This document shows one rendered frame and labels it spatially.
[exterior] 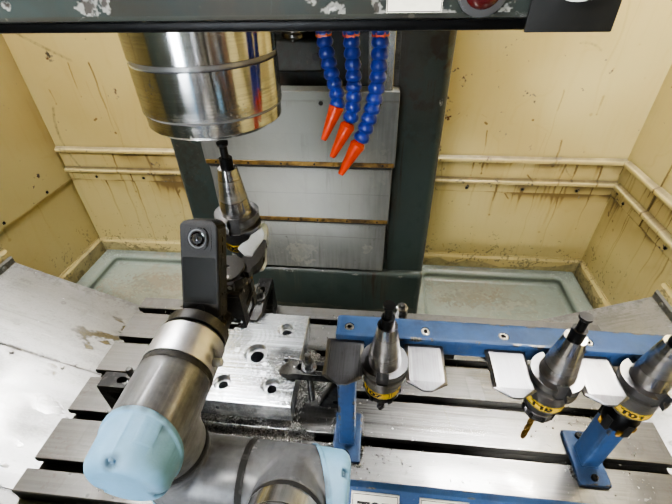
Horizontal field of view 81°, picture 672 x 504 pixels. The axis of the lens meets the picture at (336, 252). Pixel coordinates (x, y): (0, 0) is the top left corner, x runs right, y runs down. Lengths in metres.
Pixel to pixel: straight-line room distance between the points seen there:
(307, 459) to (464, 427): 0.50
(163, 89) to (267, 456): 0.38
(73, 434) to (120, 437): 0.63
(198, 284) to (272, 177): 0.60
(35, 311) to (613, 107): 1.89
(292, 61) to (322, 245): 0.48
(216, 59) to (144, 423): 0.33
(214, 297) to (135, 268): 1.46
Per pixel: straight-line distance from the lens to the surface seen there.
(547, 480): 0.89
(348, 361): 0.55
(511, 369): 0.59
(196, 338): 0.44
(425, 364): 0.56
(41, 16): 0.33
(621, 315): 1.40
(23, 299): 1.59
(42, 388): 1.40
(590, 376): 0.62
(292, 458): 0.45
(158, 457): 0.39
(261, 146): 1.00
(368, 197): 1.03
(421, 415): 0.89
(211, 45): 0.43
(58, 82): 1.71
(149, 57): 0.45
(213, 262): 0.46
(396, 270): 1.21
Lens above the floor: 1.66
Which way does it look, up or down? 38 degrees down
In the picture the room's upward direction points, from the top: 2 degrees counter-clockwise
